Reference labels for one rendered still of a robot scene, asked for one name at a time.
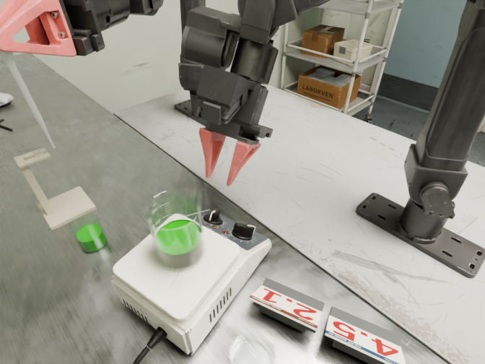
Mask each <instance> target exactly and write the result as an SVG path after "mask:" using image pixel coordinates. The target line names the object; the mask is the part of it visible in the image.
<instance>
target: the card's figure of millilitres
mask: <svg viewBox="0 0 485 364"><path fill-rule="evenodd" d="M253 296H255V297H257V298H260V299H261V300H264V301H266V302H268V303H270V304H272V305H274V306H277V307H279V308H281V309H283V310H285V311H288V312H290V313H292V314H294V315H296V316H299V317H300V318H302V319H305V320H307V321H309V322H311V323H313V324H316V323H317V320H318V316H319V313H320V312H319V311H316V310H314V309H312V308H309V307H307V306H306V305H303V304H301V303H298V302H296V301H294V300H292V299H289V298H287V297H285V296H283V295H280V294H278V293H276V292H274V291H272V290H269V289H267V288H265V287H262V288H261V289H260V290H259V291H258V292H256V293H255V294H254V295H253Z"/></svg>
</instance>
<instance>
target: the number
mask: <svg viewBox="0 0 485 364"><path fill-rule="evenodd" d="M328 330H329V331H330V332H333V333H334V334H337V335H339V336H340V337H343V338H345V339H347V340H349V341H352V342H354V343H356V344H358V345H361V346H363V347H365V348H367V349H368V350H371V351H373V352H376V353H377V354H379V355H382V356H384V357H386V358H388V359H391V360H393V361H395V362H397V363H400V364H404V363H403V359H402V356H401V352H400V349H399V347H396V346H394V345H392V344H390V343H387V342H385V341H383V340H381V339H378V338H377V337H374V336H372V335H370V334H367V333H365V332H363V331H360V330H358V329H356V328H354V327H352V326H350V325H347V324H345V323H343V322H340V321H338V320H336V319H334V318H331V321H330V325H329V329H328Z"/></svg>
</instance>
